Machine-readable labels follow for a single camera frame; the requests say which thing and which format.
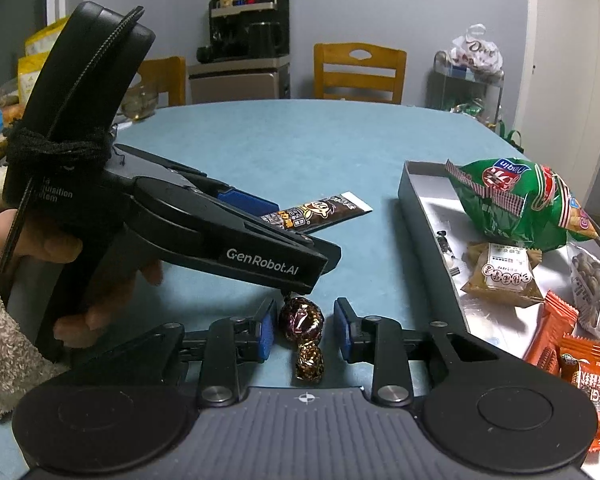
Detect brown foil candy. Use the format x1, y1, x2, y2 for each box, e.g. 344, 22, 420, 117
278, 296, 325, 384

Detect person's left hand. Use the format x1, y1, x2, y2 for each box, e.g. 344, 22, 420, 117
0, 206, 164, 348

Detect clear bag of pistachios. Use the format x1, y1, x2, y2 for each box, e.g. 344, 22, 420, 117
568, 244, 600, 340

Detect grey metal tray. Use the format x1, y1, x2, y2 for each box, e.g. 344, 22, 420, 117
398, 157, 600, 478

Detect brown chocolate stick pack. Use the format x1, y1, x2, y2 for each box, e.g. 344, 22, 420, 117
261, 191, 373, 234

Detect green chip bag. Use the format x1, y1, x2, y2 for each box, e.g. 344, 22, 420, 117
444, 157, 598, 252

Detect metal shelf cart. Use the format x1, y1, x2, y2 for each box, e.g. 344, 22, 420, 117
425, 51, 505, 125

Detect yellow snack bags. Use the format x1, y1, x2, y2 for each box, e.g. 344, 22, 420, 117
17, 16, 69, 105

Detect white Dove plastic bag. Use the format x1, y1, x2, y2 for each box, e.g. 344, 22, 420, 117
449, 23, 503, 74

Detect wooden chair behind table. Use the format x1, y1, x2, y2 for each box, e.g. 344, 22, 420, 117
313, 42, 407, 105

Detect beige cabinet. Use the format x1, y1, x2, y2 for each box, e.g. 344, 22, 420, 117
188, 55, 290, 104

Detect wooden chair left side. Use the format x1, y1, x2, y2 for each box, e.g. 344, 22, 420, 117
137, 56, 187, 106

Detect gold pastry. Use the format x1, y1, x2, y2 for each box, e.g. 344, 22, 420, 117
462, 242, 543, 308

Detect black coffee machine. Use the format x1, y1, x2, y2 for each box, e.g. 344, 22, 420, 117
196, 0, 290, 64

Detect green tote bag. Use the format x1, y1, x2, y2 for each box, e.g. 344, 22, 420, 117
498, 130, 524, 154

